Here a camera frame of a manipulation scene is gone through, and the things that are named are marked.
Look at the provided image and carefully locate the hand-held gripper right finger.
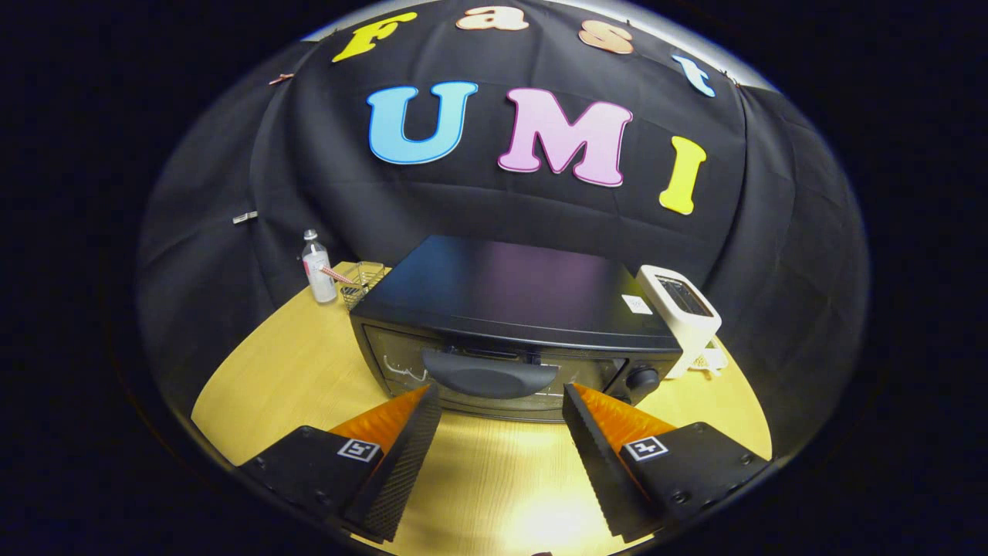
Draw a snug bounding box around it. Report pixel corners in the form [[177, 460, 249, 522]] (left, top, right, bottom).
[[562, 382, 773, 543]]

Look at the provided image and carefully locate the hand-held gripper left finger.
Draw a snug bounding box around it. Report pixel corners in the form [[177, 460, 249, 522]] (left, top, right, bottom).
[[238, 384, 442, 543]]

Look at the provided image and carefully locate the black toaster oven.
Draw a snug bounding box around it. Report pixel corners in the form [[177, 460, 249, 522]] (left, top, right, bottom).
[[349, 235, 684, 424]]

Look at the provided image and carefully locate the white pop-up toaster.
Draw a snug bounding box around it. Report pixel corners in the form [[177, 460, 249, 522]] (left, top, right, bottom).
[[636, 265, 723, 379]]

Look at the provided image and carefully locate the clear plastic bottle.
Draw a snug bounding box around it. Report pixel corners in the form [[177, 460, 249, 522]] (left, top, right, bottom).
[[302, 229, 338, 304]]

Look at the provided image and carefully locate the black backdrop cloth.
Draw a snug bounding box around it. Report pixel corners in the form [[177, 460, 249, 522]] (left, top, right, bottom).
[[135, 0, 873, 456]]

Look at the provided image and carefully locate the small wire mesh basket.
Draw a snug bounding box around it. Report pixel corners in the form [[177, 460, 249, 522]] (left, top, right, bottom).
[[340, 261, 393, 311]]

